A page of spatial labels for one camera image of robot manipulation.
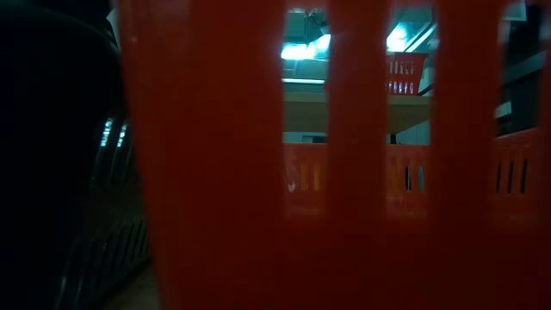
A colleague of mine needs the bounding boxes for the black plastic slotted basket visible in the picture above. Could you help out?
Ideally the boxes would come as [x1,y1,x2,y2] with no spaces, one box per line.
[0,8,152,310]

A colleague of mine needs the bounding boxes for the wooden shelf black metal legs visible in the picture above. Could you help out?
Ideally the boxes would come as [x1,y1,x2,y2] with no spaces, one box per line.
[282,91,433,146]

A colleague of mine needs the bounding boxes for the black background desk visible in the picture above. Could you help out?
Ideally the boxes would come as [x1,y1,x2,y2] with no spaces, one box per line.
[494,16,544,138]

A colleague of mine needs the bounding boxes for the grey ceiling duct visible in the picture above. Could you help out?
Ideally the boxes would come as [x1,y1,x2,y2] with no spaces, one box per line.
[283,7,331,48]

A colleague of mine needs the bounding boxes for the red plastic slotted basket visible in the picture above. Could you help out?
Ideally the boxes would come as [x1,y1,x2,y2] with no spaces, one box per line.
[386,51,430,96]
[115,0,551,310]

